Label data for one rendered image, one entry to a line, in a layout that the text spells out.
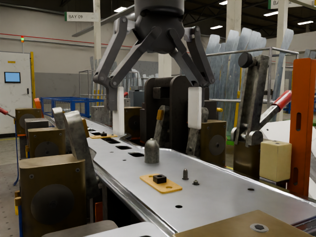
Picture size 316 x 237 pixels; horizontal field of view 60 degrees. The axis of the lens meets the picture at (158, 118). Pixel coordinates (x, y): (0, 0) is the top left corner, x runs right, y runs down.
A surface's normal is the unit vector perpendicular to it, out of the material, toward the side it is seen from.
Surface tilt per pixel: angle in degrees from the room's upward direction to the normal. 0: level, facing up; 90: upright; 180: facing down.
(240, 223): 0
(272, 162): 90
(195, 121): 90
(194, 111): 90
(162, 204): 0
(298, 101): 90
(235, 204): 0
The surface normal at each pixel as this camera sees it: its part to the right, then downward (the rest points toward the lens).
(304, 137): -0.88, 0.05
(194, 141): -0.86, -0.16
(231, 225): 0.00, -0.99
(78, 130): 0.47, 0.10
